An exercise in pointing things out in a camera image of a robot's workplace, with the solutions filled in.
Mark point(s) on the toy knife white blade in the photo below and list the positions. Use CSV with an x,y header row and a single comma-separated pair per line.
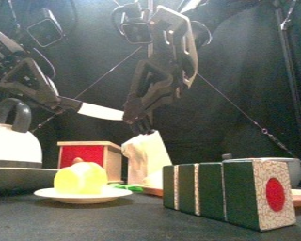
x,y
99,111

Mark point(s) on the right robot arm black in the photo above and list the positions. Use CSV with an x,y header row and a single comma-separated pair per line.
x,y
224,8

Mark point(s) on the wooden box red front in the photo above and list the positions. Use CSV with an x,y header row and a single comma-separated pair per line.
x,y
83,153

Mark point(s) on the green toy leaf piece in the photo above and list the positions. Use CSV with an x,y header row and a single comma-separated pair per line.
x,y
127,187

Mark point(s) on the yellow toy fruit half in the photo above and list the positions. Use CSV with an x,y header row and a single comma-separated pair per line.
x,y
81,177

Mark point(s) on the wooden cutting board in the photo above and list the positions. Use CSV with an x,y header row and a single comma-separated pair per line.
x,y
153,190

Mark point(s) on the white round plate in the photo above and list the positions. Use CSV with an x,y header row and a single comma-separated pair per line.
x,y
83,194

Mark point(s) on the grey blue toy bowl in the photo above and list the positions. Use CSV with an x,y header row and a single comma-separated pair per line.
x,y
293,171

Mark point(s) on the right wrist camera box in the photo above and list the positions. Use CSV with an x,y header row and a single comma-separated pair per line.
x,y
137,32

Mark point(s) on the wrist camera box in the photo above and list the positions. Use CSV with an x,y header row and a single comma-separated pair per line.
x,y
43,29
137,32

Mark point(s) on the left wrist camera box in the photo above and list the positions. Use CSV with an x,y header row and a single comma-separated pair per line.
x,y
43,29

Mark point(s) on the black frame post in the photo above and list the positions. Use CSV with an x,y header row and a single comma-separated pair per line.
x,y
292,78

